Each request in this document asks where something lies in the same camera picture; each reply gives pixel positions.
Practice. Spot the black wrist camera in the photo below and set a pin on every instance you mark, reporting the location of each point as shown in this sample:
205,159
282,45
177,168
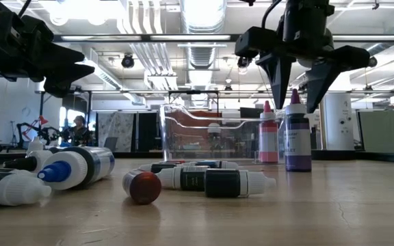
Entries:
38,29
255,42

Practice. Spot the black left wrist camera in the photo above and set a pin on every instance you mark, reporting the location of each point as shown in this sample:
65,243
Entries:
38,29

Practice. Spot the black curtain panel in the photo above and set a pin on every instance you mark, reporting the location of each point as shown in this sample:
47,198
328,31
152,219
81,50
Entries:
147,133

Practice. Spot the black food coloring bottle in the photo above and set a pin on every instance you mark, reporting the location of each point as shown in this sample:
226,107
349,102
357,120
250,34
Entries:
19,164

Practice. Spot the person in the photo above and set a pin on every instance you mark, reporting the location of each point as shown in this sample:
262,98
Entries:
80,131

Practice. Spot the silver ceiling duct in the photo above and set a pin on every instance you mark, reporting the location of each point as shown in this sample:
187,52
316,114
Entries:
202,54

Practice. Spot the patterned white curtain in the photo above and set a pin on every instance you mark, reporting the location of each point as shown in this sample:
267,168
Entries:
116,126

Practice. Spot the green partition panel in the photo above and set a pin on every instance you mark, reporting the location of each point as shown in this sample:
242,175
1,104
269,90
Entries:
385,133

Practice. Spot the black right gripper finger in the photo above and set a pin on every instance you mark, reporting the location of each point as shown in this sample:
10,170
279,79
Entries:
279,75
320,82

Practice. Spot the black ceiling spotlight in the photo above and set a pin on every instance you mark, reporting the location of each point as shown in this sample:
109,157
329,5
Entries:
243,63
373,62
128,61

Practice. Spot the black table edge rail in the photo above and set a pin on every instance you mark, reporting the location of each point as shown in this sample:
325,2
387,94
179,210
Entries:
142,154

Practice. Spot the thin metal pole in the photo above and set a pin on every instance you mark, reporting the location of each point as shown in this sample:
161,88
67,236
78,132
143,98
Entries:
321,133

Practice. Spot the small dark dropper bottle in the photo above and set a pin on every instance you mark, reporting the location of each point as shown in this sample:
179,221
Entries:
222,182
19,191

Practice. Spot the thin black frame bar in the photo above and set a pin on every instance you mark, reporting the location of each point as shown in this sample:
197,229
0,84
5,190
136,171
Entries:
156,91

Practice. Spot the pink food coloring bottle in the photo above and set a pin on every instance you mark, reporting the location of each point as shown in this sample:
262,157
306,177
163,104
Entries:
269,143

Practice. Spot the white cylindrical column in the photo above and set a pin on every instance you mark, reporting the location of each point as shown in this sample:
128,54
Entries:
339,130

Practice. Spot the small green dropper bottle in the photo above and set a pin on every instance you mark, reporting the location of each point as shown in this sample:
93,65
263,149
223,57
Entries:
192,179

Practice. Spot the clear plastic bin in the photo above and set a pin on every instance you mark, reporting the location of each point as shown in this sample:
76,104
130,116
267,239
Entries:
217,143

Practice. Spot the black monitor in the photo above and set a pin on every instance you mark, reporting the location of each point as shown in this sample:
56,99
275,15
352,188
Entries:
250,112

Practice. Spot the blue food coloring bottle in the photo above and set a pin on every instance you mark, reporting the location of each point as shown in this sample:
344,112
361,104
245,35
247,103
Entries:
80,164

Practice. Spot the orange cloth backdrop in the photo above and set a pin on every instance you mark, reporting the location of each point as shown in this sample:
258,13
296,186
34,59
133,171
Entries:
197,118

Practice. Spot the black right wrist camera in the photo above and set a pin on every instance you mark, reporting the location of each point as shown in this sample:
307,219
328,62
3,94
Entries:
255,42

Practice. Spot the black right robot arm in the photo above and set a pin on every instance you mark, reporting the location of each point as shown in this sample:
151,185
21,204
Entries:
310,7

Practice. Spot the small black dropper bottle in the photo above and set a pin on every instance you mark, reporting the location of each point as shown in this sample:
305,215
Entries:
163,167

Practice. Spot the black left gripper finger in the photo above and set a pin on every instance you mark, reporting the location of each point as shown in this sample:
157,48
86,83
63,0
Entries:
67,77
63,56

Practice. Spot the violet food coloring bottle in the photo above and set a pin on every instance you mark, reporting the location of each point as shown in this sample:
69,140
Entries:
298,143

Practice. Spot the grey chair back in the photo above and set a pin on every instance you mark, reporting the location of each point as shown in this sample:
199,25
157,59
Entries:
111,143

